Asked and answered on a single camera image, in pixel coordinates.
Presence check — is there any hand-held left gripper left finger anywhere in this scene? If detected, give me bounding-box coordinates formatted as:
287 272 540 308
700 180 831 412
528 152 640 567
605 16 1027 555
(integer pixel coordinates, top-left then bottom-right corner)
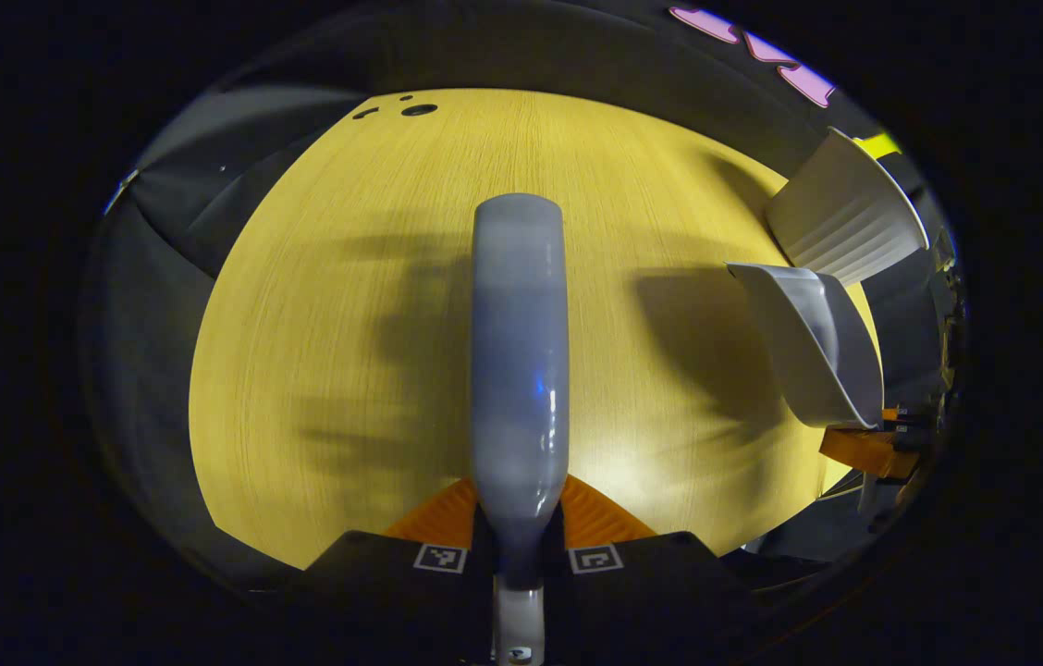
304 476 495 648

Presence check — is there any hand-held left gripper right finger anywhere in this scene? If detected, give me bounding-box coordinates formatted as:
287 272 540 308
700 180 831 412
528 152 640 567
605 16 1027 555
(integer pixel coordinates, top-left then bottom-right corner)
547 475 744 648

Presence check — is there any grey dustpan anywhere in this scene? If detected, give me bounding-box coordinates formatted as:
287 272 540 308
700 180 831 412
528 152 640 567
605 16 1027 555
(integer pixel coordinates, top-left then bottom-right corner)
727 262 885 429

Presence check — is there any small grey broom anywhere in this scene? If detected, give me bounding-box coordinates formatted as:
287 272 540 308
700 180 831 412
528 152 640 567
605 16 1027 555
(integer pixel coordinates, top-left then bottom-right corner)
471 193 571 665

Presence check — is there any silver metal clip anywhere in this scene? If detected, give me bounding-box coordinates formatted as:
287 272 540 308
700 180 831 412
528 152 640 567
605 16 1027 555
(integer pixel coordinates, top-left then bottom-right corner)
105 170 140 216

